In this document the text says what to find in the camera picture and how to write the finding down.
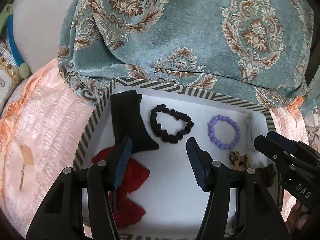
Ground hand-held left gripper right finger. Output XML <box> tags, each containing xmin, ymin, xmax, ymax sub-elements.
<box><xmin>186</xmin><ymin>137</ymin><xmax>292</xmax><ymax>240</ymax></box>

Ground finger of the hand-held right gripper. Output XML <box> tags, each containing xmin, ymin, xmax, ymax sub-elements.
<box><xmin>254</xmin><ymin>135</ymin><xmax>294</xmax><ymax>166</ymax></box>
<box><xmin>266</xmin><ymin>131</ymin><xmax>320</xmax><ymax>155</ymax></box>

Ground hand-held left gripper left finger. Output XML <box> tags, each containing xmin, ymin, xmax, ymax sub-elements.
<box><xmin>26</xmin><ymin>136</ymin><xmax>133</xmax><ymax>240</ymax></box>

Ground red lace bow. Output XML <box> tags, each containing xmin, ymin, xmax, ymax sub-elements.
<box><xmin>91</xmin><ymin>147</ymin><xmax>150</xmax><ymax>229</ymax></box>

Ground brown scrunchie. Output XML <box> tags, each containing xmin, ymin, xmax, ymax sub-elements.
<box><xmin>255</xmin><ymin>164</ymin><xmax>277</xmax><ymax>188</ymax></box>

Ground purple bead bracelet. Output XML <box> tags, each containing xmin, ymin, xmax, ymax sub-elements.
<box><xmin>207</xmin><ymin>115</ymin><xmax>241</xmax><ymax>148</ymax></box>

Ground leopard print hair clip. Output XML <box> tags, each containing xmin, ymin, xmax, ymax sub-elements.
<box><xmin>229</xmin><ymin>151</ymin><xmax>253</xmax><ymax>170</ymax></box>

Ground black velvet bow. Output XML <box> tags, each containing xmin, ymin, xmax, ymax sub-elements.
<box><xmin>110</xmin><ymin>90</ymin><xmax>160</xmax><ymax>153</ymax></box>

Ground striped gift box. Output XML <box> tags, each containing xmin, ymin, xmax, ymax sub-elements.
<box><xmin>72</xmin><ymin>77</ymin><xmax>285</xmax><ymax>240</ymax></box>

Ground black scrunchie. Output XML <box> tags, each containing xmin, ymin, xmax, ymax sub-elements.
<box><xmin>150</xmin><ymin>104</ymin><xmax>195</xmax><ymax>144</ymax></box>

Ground white floral sheet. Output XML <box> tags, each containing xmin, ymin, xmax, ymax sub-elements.
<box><xmin>304</xmin><ymin>115</ymin><xmax>320</xmax><ymax>143</ymax></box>

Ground teal damask cover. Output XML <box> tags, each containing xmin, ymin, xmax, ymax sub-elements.
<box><xmin>57</xmin><ymin>0</ymin><xmax>310</xmax><ymax>115</ymax></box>

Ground teal damask cushion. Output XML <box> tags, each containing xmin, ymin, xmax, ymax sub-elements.
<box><xmin>92</xmin><ymin>0</ymin><xmax>315</xmax><ymax>83</ymax></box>

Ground white gold embroidered fabric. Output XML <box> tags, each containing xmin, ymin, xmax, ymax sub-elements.
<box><xmin>0</xmin><ymin>40</ymin><xmax>23</xmax><ymax>110</ymax></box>

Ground blue headband with green ends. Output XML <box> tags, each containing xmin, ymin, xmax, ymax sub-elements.
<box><xmin>0</xmin><ymin>4</ymin><xmax>30</xmax><ymax>79</ymax></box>

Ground dark furniture frame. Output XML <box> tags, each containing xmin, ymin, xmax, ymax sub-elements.
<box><xmin>305</xmin><ymin>5</ymin><xmax>320</xmax><ymax>85</ymax></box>

